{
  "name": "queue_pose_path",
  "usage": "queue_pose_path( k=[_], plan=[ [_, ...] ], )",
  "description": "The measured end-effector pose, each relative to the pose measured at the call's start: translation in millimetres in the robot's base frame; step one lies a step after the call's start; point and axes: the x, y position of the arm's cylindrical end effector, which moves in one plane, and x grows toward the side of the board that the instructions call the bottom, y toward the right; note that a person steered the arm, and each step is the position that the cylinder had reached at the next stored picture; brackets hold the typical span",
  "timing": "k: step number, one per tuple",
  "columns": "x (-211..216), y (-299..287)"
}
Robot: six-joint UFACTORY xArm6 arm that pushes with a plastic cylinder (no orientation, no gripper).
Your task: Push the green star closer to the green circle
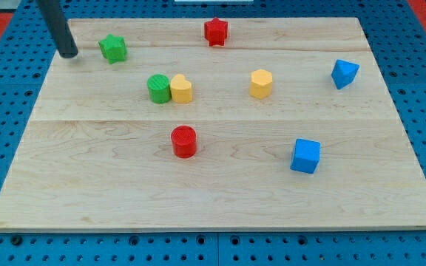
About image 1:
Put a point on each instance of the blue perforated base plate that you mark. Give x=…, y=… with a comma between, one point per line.
x=398, y=41

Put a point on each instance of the red cylinder block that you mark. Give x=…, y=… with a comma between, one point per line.
x=184, y=141

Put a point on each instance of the yellow hexagon block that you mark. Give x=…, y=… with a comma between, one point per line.
x=261, y=84

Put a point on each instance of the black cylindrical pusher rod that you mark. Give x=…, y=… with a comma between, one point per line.
x=57, y=25

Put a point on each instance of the blue triangle block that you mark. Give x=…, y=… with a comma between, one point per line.
x=344, y=73

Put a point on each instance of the green star block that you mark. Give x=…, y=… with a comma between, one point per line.
x=113, y=48

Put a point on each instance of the green cylinder block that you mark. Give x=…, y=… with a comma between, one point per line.
x=159, y=89

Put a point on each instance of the yellow heart block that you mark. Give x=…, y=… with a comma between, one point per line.
x=181, y=89

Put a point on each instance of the red star block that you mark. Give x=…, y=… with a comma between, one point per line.
x=216, y=31

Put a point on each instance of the blue cube block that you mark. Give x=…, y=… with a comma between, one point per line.
x=306, y=156

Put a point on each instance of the light wooden board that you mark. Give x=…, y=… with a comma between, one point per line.
x=96, y=155

